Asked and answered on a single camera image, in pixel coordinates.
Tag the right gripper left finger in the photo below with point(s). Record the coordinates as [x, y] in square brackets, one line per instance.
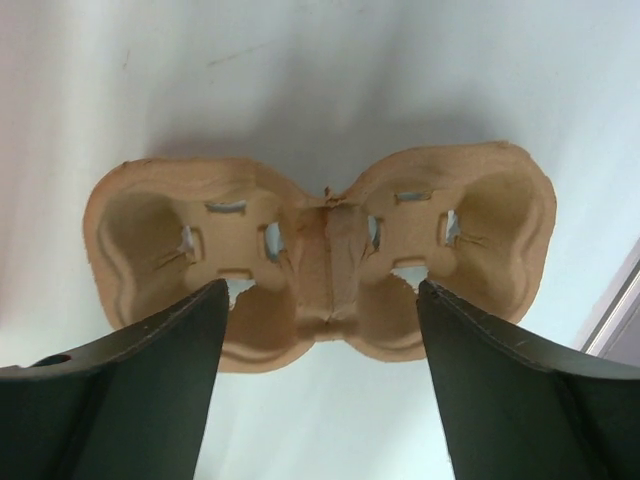
[130, 405]

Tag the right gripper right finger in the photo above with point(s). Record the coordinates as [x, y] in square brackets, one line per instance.
[515, 405]

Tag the brown pulp cup carrier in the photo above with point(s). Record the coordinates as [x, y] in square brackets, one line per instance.
[478, 218]

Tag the aluminium frame rail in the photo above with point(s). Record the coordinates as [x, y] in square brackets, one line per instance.
[614, 324]

